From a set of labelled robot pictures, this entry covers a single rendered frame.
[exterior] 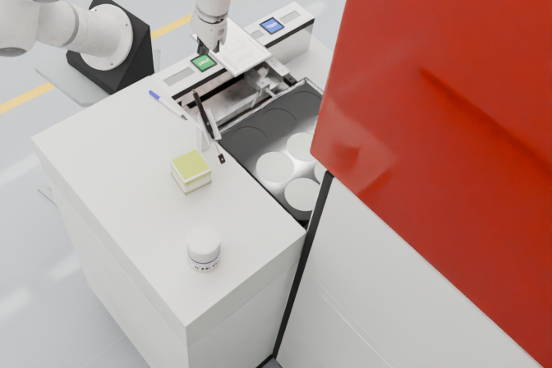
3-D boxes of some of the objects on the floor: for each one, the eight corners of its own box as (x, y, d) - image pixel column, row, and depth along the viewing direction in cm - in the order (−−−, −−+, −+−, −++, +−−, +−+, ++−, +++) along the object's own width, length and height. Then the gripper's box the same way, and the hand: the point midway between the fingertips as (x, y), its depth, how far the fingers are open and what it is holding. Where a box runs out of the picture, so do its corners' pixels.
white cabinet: (379, 263, 240) (445, 142, 174) (193, 428, 197) (186, 350, 131) (276, 163, 265) (299, 25, 199) (89, 291, 221) (40, 167, 155)
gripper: (181, -7, 145) (175, 39, 161) (218, 35, 142) (208, 78, 158) (205, -17, 149) (197, 29, 165) (241, 23, 146) (229, 66, 161)
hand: (203, 48), depth 160 cm, fingers closed
